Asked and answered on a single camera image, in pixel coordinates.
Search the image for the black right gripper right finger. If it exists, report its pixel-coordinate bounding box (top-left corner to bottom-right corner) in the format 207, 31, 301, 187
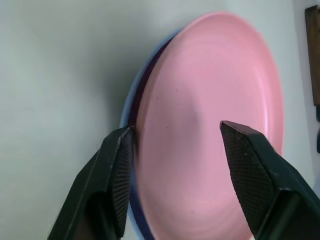
219, 120, 320, 240

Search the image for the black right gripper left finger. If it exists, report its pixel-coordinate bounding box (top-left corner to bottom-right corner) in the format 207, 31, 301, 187
47, 126, 136, 240

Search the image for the pink plastic plate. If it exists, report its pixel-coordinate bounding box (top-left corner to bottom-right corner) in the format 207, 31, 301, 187
136, 10, 286, 240

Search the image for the light blue plastic plate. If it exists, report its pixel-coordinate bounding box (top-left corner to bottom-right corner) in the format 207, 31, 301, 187
119, 26, 182, 240

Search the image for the brown wooden peg rack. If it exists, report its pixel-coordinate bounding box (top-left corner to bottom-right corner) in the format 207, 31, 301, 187
304, 5, 320, 107

